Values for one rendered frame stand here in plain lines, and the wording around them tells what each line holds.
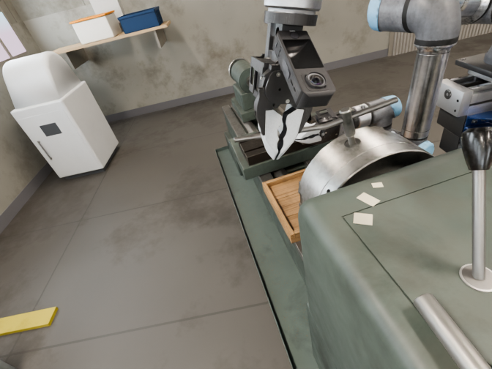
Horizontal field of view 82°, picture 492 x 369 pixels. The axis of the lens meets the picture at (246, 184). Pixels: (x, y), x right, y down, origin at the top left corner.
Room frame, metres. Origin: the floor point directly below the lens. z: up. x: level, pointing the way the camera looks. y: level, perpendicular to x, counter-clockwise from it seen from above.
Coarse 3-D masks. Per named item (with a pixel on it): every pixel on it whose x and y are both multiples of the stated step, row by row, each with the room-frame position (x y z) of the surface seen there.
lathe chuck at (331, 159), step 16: (368, 128) 0.55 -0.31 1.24; (336, 144) 0.53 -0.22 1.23; (368, 144) 0.49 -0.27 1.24; (384, 144) 0.47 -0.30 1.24; (320, 160) 0.52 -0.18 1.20; (336, 160) 0.49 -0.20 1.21; (304, 176) 0.54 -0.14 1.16; (320, 176) 0.49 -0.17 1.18; (304, 192) 0.51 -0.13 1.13; (320, 192) 0.46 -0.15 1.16
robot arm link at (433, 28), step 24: (432, 0) 0.72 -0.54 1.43; (456, 0) 0.71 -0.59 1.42; (408, 24) 0.76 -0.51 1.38; (432, 24) 0.70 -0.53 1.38; (456, 24) 0.68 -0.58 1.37; (432, 48) 0.69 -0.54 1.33; (432, 72) 0.69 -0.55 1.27; (408, 96) 0.74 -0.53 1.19; (432, 96) 0.69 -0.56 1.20; (408, 120) 0.71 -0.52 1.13; (432, 144) 0.67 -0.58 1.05
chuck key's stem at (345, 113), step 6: (342, 108) 0.52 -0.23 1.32; (348, 108) 0.51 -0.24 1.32; (342, 114) 0.51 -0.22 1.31; (348, 114) 0.50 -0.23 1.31; (348, 120) 0.50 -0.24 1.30; (348, 126) 0.50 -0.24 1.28; (348, 132) 0.50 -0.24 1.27; (354, 132) 0.50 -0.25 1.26; (348, 138) 0.51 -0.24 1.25; (354, 138) 0.51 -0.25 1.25
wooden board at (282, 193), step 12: (276, 180) 0.87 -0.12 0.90; (288, 180) 0.88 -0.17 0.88; (300, 180) 0.86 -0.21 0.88; (264, 192) 0.87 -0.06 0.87; (276, 192) 0.83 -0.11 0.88; (288, 192) 0.81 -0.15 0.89; (276, 204) 0.74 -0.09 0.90; (288, 204) 0.74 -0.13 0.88; (288, 216) 0.69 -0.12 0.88; (288, 228) 0.61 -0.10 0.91
